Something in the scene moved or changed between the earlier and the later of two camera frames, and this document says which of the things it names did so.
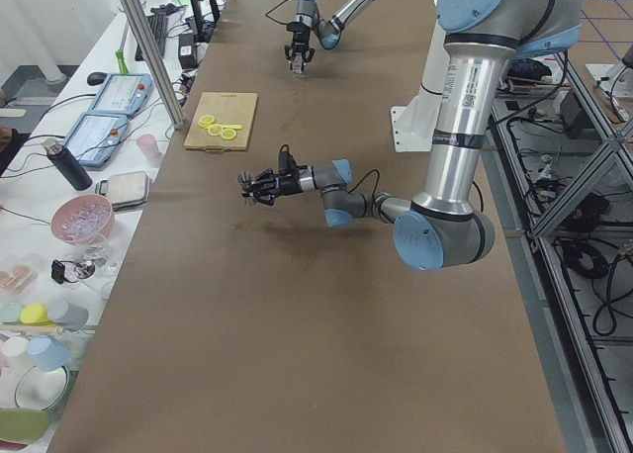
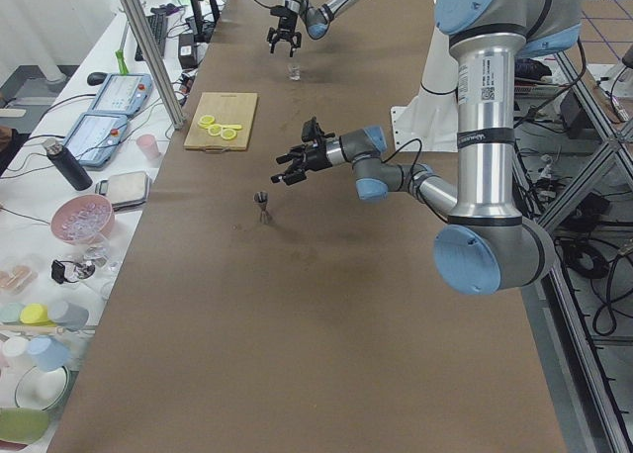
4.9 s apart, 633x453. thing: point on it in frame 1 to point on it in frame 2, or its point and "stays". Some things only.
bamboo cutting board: (226, 108) stays
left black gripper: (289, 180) to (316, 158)
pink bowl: (85, 220) stays
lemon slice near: (227, 134) stays
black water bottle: (69, 166) stays
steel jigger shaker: (244, 180) to (262, 198)
